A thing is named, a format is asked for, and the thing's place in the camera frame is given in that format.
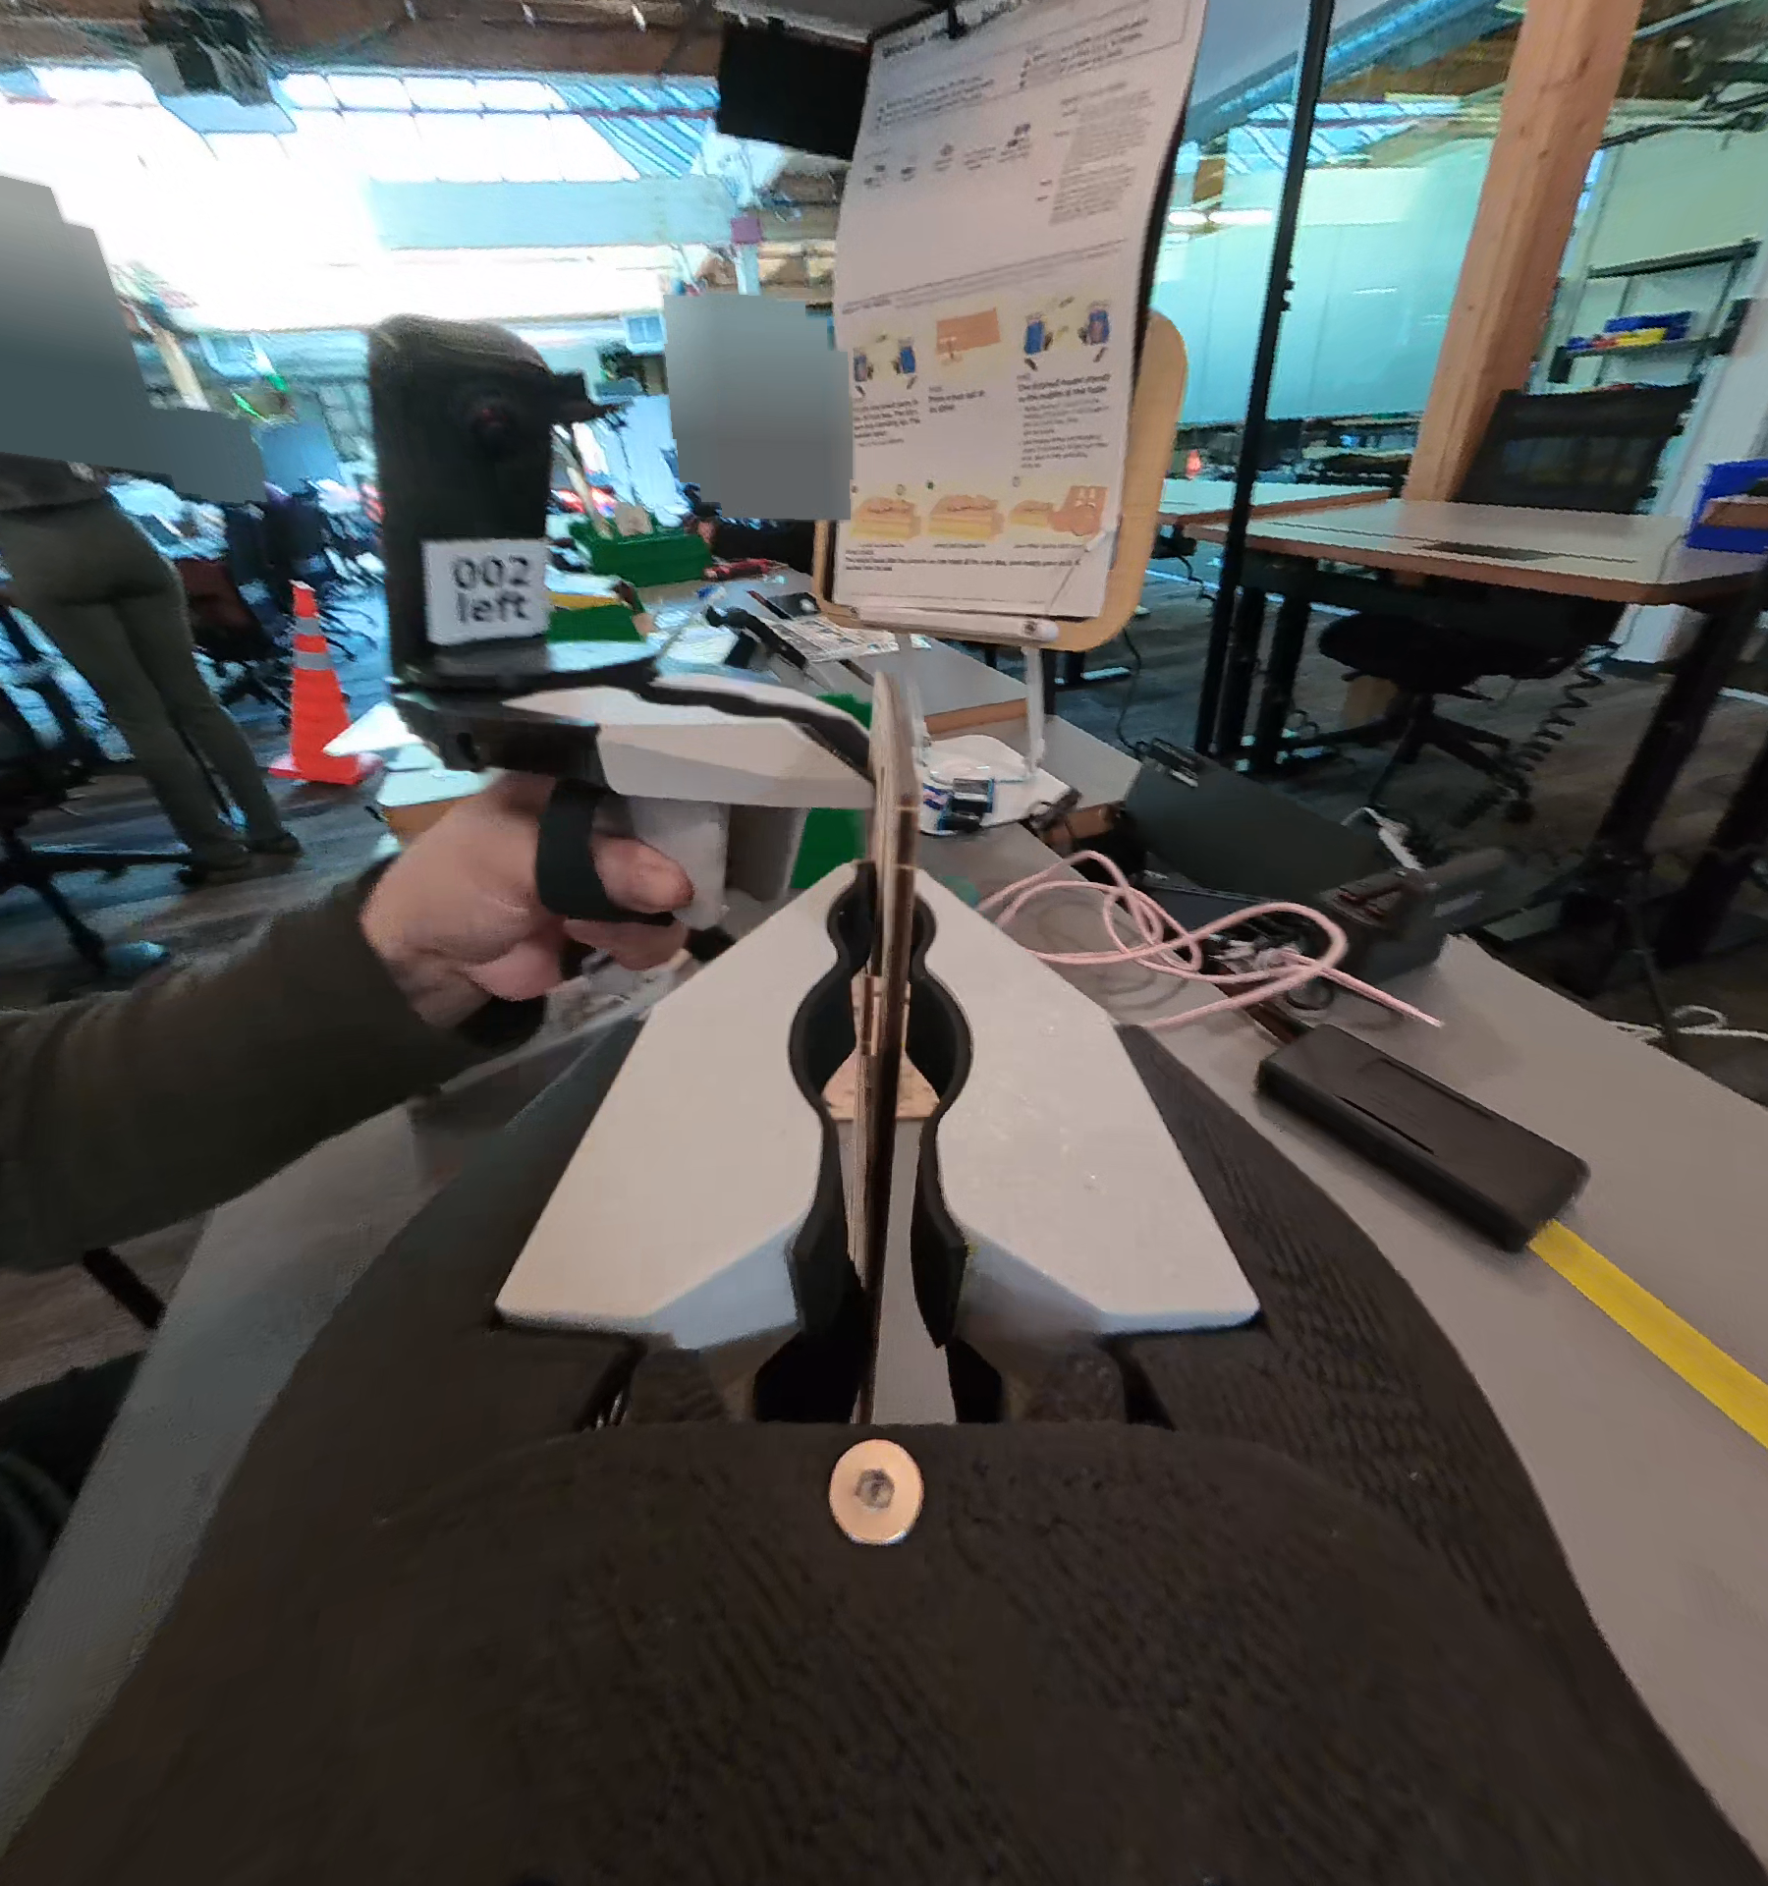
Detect wooden model part sheet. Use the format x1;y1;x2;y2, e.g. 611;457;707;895
854;672;929;1427

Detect pink cord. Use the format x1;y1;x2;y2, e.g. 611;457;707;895
979;853;1446;1035

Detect person's left hand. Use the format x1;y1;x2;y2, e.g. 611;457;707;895
360;775;694;1036

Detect green plastic bin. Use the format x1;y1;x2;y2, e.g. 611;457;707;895
790;694;877;895

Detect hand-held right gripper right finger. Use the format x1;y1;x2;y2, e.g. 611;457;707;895
881;873;1260;1346

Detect person's left forearm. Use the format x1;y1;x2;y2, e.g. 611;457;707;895
0;882;462;1298

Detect black office chair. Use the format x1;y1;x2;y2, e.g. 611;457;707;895
1316;387;1701;829

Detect orange traffic cone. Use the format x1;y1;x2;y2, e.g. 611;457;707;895
268;585;386;785

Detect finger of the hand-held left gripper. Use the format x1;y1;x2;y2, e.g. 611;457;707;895
503;682;877;746
601;722;881;816

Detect printed instruction paper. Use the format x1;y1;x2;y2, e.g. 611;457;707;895
828;0;1208;625

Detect long wooden desk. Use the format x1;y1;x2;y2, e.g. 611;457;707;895
1191;498;1768;826

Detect black cardboard box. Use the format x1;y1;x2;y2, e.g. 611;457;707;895
1127;746;1393;905

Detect flat black box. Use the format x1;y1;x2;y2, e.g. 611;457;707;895
1258;1019;1588;1254

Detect dark grey desk device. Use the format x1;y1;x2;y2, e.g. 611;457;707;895
1316;848;1517;989

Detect small wooden model part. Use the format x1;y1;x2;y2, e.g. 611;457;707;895
823;1055;949;1124

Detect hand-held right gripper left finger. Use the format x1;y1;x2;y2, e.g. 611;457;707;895
496;866;877;1354

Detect blue storage bin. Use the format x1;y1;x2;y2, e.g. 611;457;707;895
1693;457;1768;551

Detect wooden support pillar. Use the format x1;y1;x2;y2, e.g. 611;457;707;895
1397;0;1649;509

